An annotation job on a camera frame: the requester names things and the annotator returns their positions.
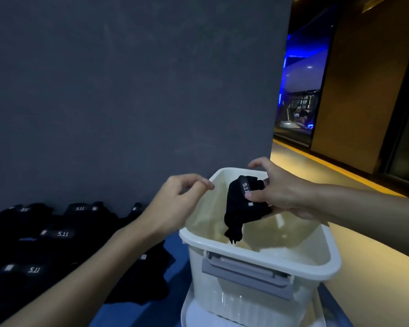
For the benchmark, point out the person's right hand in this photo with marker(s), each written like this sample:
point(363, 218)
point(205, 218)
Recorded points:
point(286, 194)

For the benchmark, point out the person's left hand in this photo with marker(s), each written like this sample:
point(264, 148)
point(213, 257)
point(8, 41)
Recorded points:
point(170, 207)

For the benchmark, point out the white storage box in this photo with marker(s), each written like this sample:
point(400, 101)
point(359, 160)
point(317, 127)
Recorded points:
point(242, 303)

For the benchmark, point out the person's right forearm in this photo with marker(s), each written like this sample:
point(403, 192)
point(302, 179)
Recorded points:
point(371, 217)

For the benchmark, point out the person's left forearm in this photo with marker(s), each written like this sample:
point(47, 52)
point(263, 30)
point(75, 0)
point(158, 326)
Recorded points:
point(81, 282)

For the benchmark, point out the dark gym machine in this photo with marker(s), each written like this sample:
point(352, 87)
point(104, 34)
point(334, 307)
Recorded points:
point(301, 115)

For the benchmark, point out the white plastic lid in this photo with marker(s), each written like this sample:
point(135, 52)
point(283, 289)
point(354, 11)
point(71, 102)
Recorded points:
point(191, 316)

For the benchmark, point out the blue padded bench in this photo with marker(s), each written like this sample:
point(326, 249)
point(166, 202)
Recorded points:
point(139, 316)

